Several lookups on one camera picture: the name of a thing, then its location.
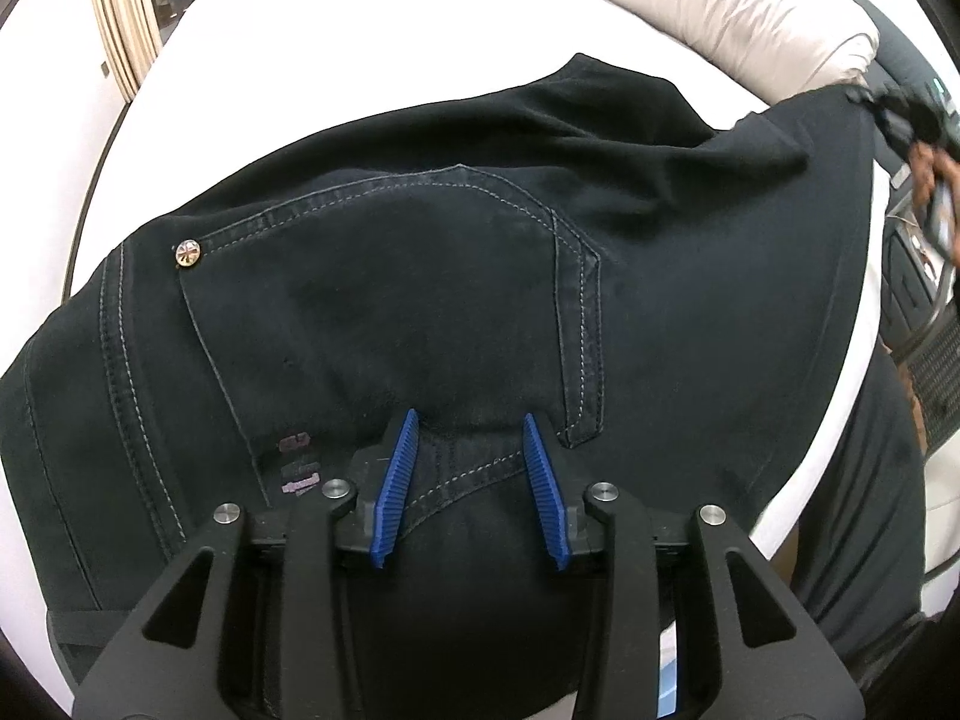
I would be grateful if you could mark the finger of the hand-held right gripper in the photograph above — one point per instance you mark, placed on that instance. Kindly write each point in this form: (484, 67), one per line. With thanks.
(881, 111)

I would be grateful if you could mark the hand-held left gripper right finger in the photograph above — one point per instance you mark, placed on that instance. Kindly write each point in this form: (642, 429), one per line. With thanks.
(544, 487)

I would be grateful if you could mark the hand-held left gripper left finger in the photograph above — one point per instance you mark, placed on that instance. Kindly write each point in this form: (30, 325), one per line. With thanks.
(394, 487)

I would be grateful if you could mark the black denim pants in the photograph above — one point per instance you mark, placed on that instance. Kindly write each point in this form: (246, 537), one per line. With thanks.
(450, 277)

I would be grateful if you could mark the person's right hand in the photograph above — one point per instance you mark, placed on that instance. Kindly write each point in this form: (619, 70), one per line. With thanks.
(928, 169)

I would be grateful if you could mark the grey upholstered headboard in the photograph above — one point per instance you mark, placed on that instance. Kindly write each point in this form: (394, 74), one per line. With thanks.
(911, 52)

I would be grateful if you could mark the white bolster pillow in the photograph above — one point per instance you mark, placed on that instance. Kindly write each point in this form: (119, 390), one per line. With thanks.
(735, 7)

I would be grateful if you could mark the bed with white sheet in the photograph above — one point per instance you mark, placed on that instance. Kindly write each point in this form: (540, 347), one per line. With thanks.
(375, 52)

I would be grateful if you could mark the beige curtain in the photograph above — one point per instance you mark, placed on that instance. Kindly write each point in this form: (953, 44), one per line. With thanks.
(120, 7)

